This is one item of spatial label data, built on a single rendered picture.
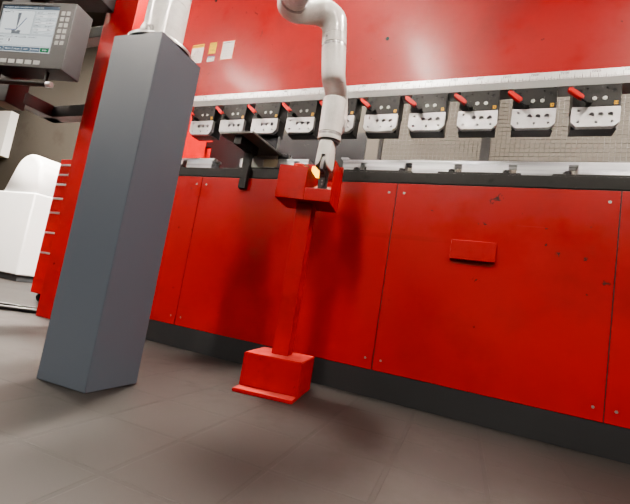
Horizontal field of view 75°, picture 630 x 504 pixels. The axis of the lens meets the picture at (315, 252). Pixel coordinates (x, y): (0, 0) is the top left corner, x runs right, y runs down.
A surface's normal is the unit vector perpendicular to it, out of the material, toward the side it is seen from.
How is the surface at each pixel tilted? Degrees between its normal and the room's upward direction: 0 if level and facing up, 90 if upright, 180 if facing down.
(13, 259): 90
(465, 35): 90
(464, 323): 90
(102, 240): 90
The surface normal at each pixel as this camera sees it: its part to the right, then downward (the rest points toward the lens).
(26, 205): -0.40, -0.16
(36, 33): -0.16, -0.13
